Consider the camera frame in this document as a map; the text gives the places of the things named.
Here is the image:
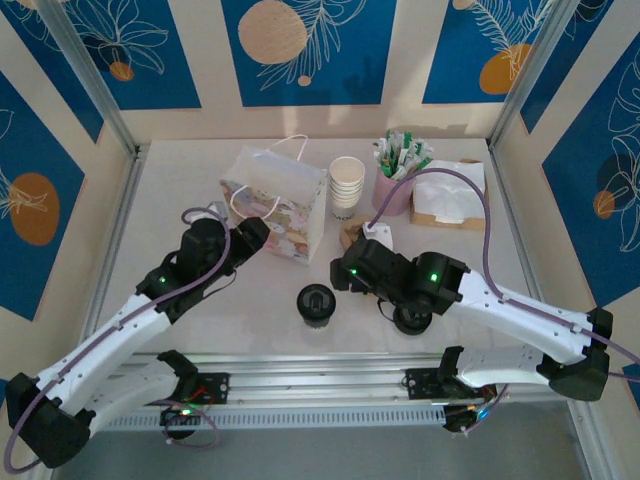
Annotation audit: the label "bundle of white green sachets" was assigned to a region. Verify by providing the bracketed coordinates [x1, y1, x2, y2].
[372, 128, 435, 182]

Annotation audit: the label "stack of white napkins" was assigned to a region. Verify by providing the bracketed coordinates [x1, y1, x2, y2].
[412, 159, 487, 226]

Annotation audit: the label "pink cylindrical holder cup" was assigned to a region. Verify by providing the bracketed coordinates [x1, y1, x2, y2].
[370, 167, 416, 217]

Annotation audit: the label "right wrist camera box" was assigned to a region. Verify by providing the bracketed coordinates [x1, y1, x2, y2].
[360, 219, 395, 250]

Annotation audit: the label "aluminium mounting rail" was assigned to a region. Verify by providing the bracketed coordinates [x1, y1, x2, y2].
[114, 352, 586, 404]

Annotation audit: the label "white patterned paper gift bag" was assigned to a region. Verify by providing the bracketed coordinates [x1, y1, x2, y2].
[218, 133, 331, 264]

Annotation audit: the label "white napkins in tray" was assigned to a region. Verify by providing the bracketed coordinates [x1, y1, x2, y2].
[408, 157, 491, 231]

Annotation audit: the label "stack of white paper cups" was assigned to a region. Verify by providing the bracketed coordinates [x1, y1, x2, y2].
[327, 155, 367, 225]

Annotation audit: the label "grey slotted cable duct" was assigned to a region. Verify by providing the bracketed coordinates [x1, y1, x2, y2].
[102, 404, 447, 431]

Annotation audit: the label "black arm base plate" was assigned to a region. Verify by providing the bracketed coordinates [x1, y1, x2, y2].
[188, 372, 232, 406]
[404, 367, 497, 402]

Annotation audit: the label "coffee cup with black lid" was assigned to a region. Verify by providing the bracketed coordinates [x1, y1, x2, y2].
[295, 282, 336, 331]

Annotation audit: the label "aluminium frame post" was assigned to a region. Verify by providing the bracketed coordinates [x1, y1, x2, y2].
[34, 0, 144, 159]
[487, 0, 616, 154]

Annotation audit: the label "purple cable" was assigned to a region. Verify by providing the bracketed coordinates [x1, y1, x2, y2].
[162, 407, 222, 449]
[3, 207, 236, 476]
[369, 167, 640, 384]

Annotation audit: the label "aluminium table side rail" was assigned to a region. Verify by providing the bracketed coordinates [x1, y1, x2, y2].
[487, 142, 599, 309]
[79, 144, 147, 326]

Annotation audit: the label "round wooden bowl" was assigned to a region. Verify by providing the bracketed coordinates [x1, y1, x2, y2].
[338, 215, 374, 251]

